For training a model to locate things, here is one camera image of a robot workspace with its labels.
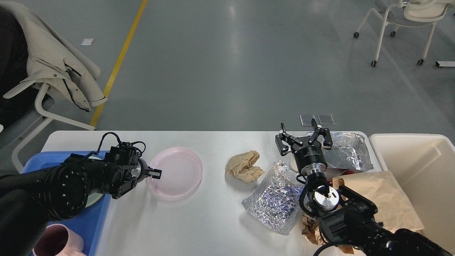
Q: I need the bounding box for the red crushed can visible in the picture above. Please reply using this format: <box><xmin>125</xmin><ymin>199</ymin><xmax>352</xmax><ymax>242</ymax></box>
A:
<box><xmin>328</xmin><ymin>170</ymin><xmax>355</xmax><ymax>187</ymax></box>

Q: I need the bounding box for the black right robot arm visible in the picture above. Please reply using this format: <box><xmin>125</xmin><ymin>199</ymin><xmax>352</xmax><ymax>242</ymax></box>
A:
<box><xmin>275</xmin><ymin>118</ymin><xmax>450</xmax><ymax>256</ymax></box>

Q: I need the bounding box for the white plastic bin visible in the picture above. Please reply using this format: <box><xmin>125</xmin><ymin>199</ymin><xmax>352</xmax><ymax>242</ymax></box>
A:
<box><xmin>369</xmin><ymin>133</ymin><xmax>455</xmax><ymax>253</ymax></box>

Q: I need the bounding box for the flat silver foil bag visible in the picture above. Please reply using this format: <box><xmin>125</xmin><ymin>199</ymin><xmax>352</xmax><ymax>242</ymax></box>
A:
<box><xmin>323</xmin><ymin>132</ymin><xmax>374</xmax><ymax>172</ymax></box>

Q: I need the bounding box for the white table foot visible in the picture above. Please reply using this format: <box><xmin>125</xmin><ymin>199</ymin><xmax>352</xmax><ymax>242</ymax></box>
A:
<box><xmin>435</xmin><ymin>60</ymin><xmax>455</xmax><ymax>68</ymax></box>

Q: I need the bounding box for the floor socket plate left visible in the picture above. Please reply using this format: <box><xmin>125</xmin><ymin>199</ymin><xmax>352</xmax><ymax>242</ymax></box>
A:
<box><xmin>299</xmin><ymin>114</ymin><xmax>316</xmax><ymax>127</ymax></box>

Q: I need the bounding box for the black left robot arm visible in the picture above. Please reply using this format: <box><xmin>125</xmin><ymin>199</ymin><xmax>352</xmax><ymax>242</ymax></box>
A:
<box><xmin>0</xmin><ymin>136</ymin><xmax>162</xmax><ymax>256</ymax></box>

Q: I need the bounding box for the green plate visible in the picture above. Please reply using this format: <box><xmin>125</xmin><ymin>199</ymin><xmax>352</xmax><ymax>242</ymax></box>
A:
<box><xmin>85</xmin><ymin>193</ymin><xmax>104</xmax><ymax>208</ymax></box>

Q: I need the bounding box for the brown paper bag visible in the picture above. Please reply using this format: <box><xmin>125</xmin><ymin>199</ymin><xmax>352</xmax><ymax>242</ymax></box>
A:
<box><xmin>332</xmin><ymin>171</ymin><xmax>424</xmax><ymax>232</ymax></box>

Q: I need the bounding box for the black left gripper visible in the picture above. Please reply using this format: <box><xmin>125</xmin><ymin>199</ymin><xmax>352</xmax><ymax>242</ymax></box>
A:
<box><xmin>107</xmin><ymin>156</ymin><xmax>162</xmax><ymax>199</ymax></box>

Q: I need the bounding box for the blue plastic tray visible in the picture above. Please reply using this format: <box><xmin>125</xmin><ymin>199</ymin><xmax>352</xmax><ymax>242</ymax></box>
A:
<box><xmin>23</xmin><ymin>151</ymin><xmax>111</xmax><ymax>256</ymax></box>

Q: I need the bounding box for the white chair right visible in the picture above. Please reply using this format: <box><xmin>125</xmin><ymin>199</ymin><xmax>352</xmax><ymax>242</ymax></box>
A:
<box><xmin>353</xmin><ymin>0</ymin><xmax>454</xmax><ymax>67</ymax></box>

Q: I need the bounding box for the crumpled brown paper wad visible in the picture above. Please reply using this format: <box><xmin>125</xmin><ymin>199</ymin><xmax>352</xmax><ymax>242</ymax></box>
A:
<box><xmin>301</xmin><ymin>213</ymin><xmax>326</xmax><ymax>246</ymax></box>

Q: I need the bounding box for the white floor plate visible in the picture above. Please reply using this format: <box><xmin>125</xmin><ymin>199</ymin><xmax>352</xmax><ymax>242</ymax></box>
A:
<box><xmin>81</xmin><ymin>38</ymin><xmax>95</xmax><ymax>46</ymax></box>

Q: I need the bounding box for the pink mug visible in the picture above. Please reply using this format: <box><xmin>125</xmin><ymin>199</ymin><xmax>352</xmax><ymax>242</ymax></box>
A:
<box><xmin>32</xmin><ymin>224</ymin><xmax>86</xmax><ymax>256</ymax></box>

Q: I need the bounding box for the pink plate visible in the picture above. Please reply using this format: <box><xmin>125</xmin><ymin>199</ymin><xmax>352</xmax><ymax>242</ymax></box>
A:
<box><xmin>146</xmin><ymin>147</ymin><xmax>203</xmax><ymax>198</ymax></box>

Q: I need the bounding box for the floor socket plate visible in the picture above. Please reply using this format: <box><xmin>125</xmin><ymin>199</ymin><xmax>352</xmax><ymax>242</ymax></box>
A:
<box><xmin>317</xmin><ymin>114</ymin><xmax>336</xmax><ymax>126</ymax></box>
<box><xmin>299</xmin><ymin>114</ymin><xmax>316</xmax><ymax>127</ymax></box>

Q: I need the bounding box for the person in dark clothes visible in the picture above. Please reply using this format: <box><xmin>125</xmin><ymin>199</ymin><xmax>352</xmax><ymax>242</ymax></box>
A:
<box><xmin>0</xmin><ymin>7</ymin><xmax>38</xmax><ymax>128</ymax></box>

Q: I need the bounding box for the crumpled silver foil tray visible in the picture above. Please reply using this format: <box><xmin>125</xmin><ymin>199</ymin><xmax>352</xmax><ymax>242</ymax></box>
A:
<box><xmin>241</xmin><ymin>160</ymin><xmax>304</xmax><ymax>235</ymax></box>

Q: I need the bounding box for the floor socket plate right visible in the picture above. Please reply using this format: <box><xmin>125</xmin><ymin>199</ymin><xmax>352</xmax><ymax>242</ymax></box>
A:
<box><xmin>317</xmin><ymin>114</ymin><xmax>336</xmax><ymax>126</ymax></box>

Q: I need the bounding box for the crumpled brown paper ball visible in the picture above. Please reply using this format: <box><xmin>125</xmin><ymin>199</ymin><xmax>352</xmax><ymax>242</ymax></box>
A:
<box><xmin>225</xmin><ymin>150</ymin><xmax>265</xmax><ymax>183</ymax></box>

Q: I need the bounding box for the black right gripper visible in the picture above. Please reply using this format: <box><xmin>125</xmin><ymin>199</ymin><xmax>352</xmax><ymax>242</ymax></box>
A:
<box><xmin>275</xmin><ymin>118</ymin><xmax>333</xmax><ymax>175</ymax></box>

